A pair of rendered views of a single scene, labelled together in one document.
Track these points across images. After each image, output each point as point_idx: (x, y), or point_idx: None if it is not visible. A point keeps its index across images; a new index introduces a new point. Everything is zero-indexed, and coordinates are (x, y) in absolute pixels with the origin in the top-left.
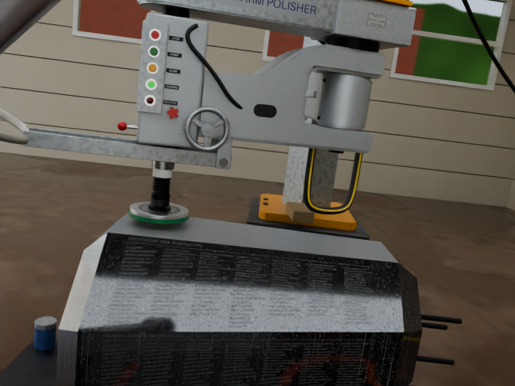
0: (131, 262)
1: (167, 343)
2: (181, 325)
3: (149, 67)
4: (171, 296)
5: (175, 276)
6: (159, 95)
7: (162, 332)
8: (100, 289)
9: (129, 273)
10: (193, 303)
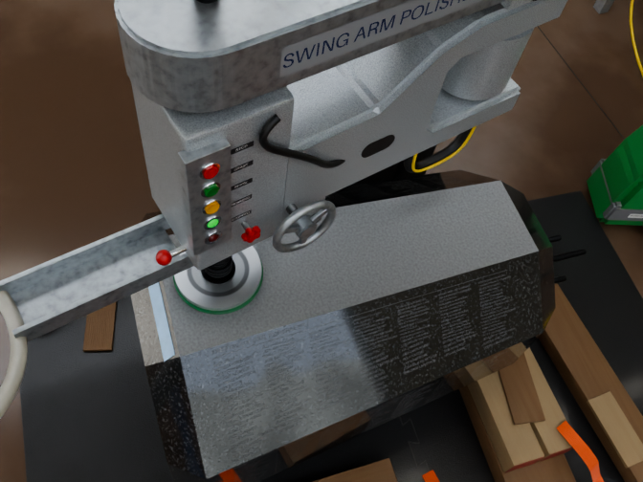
0: (229, 381)
1: (302, 440)
2: (315, 425)
3: (207, 211)
4: (292, 399)
5: (288, 376)
6: (227, 225)
7: (298, 439)
8: (209, 427)
9: (232, 394)
10: (320, 397)
